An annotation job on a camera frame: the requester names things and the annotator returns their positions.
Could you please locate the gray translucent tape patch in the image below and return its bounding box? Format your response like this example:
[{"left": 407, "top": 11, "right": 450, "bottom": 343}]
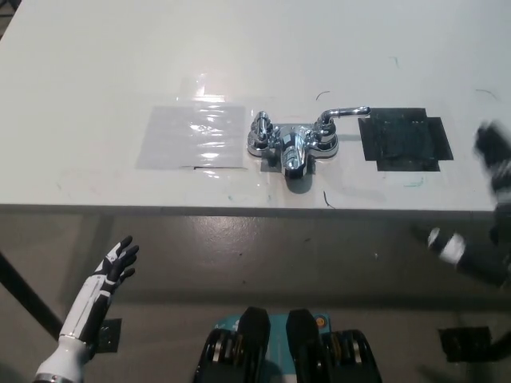
[{"left": 136, "top": 104, "right": 247, "bottom": 172}]

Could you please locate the black floor tape patch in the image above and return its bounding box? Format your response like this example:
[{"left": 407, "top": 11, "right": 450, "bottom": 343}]
[{"left": 92, "top": 318, "right": 123, "bottom": 354}]

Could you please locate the chrome faucet body with spout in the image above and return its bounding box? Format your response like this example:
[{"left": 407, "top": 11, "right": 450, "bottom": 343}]
[{"left": 246, "top": 121, "right": 340, "bottom": 180}]

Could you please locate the black metal table leg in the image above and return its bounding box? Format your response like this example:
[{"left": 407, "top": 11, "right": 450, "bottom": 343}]
[{"left": 0, "top": 251, "right": 65, "bottom": 343}]

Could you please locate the chrome knob faucet handle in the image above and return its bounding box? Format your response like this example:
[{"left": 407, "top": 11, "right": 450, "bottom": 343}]
[{"left": 250, "top": 111, "right": 275, "bottom": 147}]

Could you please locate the chrome lever faucet handle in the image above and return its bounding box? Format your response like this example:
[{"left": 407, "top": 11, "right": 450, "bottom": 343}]
[{"left": 316, "top": 105, "right": 371, "bottom": 141}]

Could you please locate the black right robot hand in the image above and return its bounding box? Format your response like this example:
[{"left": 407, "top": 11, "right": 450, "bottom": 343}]
[{"left": 411, "top": 118, "right": 511, "bottom": 289}]

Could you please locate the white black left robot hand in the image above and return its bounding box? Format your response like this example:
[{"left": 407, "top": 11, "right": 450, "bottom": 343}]
[{"left": 58, "top": 235, "right": 141, "bottom": 345}]

